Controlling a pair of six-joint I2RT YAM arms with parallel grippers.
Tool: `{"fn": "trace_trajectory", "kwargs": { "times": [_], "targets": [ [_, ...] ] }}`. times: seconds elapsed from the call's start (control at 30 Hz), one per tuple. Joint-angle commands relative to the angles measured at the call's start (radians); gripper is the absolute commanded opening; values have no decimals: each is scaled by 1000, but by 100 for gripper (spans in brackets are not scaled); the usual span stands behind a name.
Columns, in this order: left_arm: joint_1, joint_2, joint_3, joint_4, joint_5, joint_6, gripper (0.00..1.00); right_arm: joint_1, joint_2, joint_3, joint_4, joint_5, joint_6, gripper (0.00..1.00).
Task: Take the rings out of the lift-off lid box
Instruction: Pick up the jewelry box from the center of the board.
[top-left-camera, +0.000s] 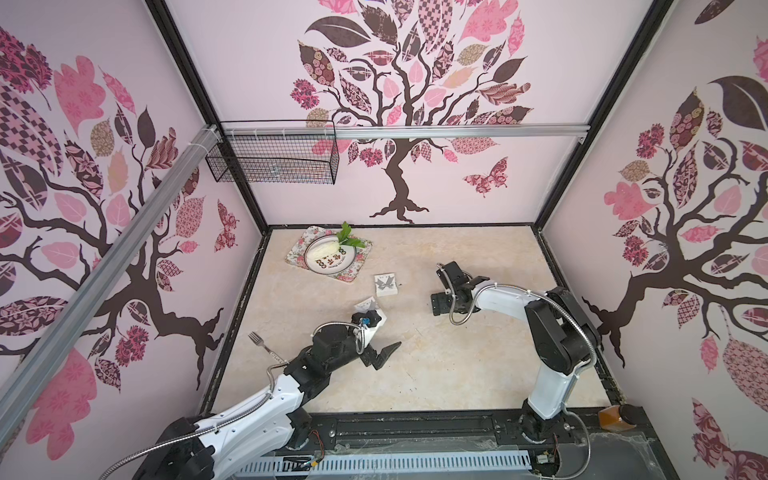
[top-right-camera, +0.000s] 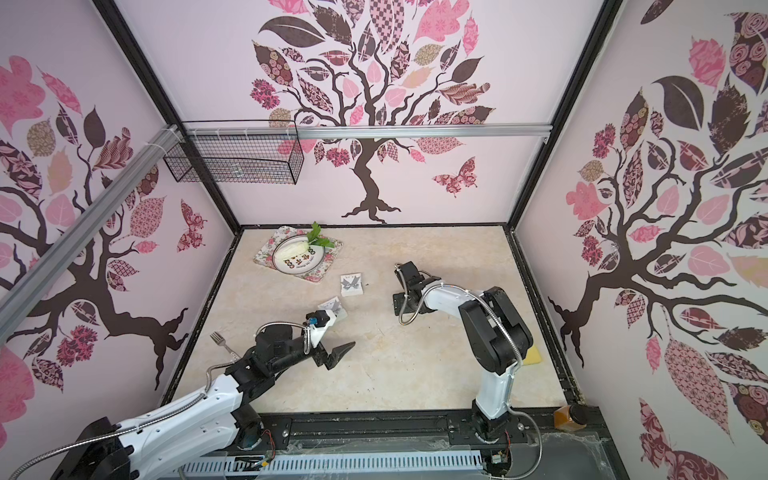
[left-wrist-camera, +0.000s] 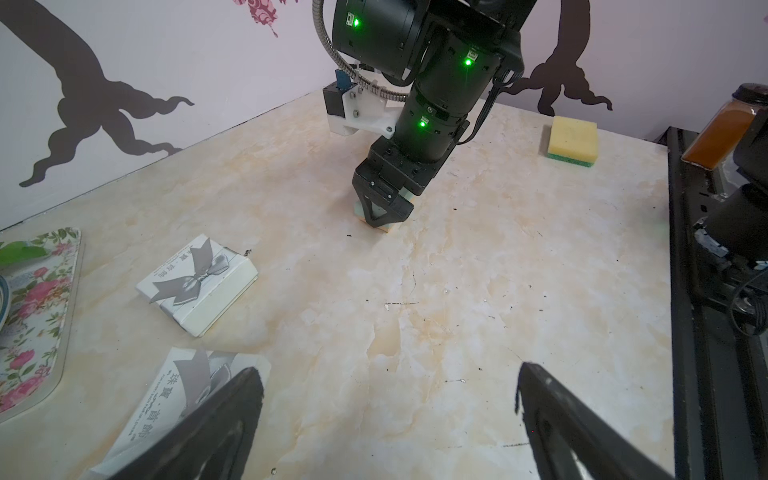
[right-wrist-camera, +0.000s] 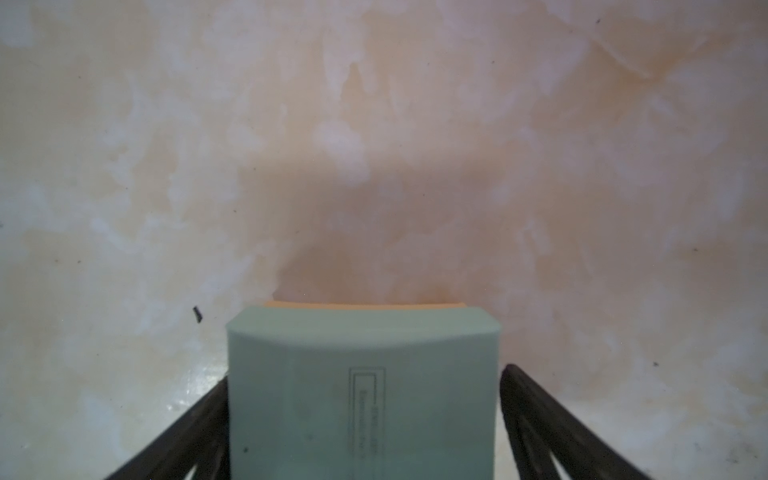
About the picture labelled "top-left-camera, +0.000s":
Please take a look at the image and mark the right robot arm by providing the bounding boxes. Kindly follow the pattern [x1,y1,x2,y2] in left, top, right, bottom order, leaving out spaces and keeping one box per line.
[430,262,601,444]

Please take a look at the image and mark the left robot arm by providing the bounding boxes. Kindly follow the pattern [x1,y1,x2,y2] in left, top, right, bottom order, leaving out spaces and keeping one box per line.
[133,299,400,479]

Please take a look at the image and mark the white gift box near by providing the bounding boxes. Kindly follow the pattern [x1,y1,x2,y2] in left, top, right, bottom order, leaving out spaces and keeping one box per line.
[354,297,386,321]

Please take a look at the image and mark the white gift box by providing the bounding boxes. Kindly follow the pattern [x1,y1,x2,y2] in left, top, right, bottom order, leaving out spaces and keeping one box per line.
[354,297,386,321]
[374,273,399,297]

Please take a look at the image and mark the white gift box far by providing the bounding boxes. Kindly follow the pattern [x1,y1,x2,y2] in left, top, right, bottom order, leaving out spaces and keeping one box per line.
[374,273,399,297]

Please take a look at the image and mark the silver fork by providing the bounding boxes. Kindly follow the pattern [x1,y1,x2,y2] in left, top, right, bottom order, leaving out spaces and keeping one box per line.
[248,332,289,367]

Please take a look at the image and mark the floral round plate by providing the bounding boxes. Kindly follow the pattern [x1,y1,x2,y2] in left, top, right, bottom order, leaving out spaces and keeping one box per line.
[304,235,357,275]

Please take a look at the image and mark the floral square tray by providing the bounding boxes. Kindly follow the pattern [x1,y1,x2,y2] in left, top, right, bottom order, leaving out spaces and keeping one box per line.
[285,226,373,283]

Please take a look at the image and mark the green leaf sprig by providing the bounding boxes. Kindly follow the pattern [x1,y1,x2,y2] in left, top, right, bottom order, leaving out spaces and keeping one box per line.
[336,222,366,249]

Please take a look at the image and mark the right amber spice jar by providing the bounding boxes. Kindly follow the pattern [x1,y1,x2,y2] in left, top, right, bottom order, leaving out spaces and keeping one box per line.
[598,404,642,433]

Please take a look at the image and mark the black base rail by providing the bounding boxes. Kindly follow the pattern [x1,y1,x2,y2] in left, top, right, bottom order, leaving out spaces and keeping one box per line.
[287,409,601,451]

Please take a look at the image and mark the white cable duct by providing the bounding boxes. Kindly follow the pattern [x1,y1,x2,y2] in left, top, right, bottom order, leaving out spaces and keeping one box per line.
[234,450,532,479]

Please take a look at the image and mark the black wire basket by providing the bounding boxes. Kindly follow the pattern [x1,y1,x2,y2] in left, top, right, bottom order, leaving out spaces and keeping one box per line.
[206,119,340,185]

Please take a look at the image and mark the aluminium rail back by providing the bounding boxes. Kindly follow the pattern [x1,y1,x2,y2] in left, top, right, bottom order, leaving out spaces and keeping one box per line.
[223,124,590,140]

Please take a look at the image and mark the aluminium rail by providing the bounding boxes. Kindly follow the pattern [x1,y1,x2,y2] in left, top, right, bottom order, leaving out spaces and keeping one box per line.
[1,125,220,445]
[223,124,590,140]

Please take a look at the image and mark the aluminium rail left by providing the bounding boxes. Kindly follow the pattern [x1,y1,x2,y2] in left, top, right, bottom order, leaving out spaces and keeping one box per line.
[1,125,220,445]

